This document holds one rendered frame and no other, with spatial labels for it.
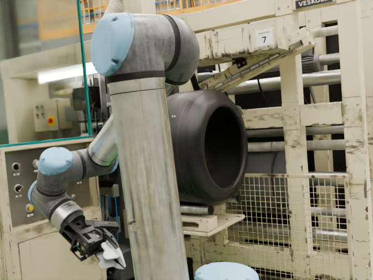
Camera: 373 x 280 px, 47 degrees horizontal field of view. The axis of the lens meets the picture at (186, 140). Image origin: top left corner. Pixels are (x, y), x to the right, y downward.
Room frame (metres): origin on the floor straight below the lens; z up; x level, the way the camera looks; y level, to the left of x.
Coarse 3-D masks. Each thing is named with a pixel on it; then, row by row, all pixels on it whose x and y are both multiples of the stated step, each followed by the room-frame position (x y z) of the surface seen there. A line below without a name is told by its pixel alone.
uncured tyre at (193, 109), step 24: (192, 96) 2.02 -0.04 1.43; (216, 96) 2.06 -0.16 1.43; (192, 120) 1.91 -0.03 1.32; (216, 120) 2.38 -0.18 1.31; (240, 120) 2.23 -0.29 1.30; (192, 144) 1.88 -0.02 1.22; (216, 144) 2.43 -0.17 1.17; (240, 144) 2.26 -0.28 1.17; (192, 168) 1.89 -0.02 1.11; (216, 168) 2.39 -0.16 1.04; (240, 168) 2.22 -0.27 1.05; (192, 192) 1.94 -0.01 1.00; (216, 192) 1.99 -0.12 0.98
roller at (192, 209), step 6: (180, 204) 2.07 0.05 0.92; (186, 204) 2.05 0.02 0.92; (192, 204) 2.04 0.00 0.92; (198, 204) 2.02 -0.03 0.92; (180, 210) 2.06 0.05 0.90; (186, 210) 2.03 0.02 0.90; (192, 210) 2.02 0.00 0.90; (198, 210) 2.00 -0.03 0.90; (204, 210) 1.98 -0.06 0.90; (210, 210) 1.97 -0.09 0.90
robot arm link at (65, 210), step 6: (66, 204) 1.26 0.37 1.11; (72, 204) 1.27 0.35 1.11; (60, 210) 1.25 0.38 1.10; (66, 210) 1.24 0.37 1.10; (72, 210) 1.25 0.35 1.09; (78, 210) 1.26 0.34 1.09; (54, 216) 1.24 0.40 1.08; (60, 216) 1.24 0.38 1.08; (66, 216) 1.23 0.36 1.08; (54, 222) 1.25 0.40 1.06; (60, 222) 1.23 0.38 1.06; (60, 228) 1.24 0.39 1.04
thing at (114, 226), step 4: (84, 220) 1.26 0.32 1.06; (88, 220) 1.27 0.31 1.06; (84, 224) 1.25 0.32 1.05; (88, 224) 1.25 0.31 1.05; (92, 224) 1.26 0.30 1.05; (96, 224) 1.26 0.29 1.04; (100, 224) 1.27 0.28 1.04; (104, 224) 1.28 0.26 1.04; (108, 224) 1.29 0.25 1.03; (112, 224) 1.29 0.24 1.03; (116, 224) 1.30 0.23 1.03; (108, 228) 1.28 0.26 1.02; (112, 228) 1.29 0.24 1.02; (116, 228) 1.30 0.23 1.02; (112, 232) 1.29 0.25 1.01; (116, 232) 1.30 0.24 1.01
